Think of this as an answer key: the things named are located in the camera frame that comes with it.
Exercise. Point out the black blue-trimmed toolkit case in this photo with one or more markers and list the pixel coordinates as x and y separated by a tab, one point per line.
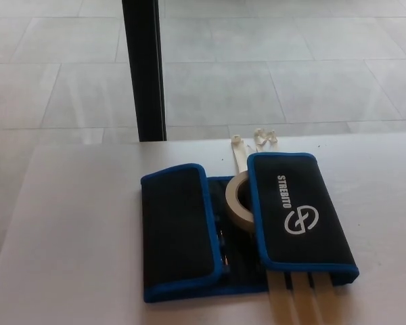
176	220

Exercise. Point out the beige masking tape roll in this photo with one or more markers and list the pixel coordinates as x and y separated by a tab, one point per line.
232	203

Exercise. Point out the black vertical post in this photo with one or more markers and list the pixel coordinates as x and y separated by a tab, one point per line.
143	67

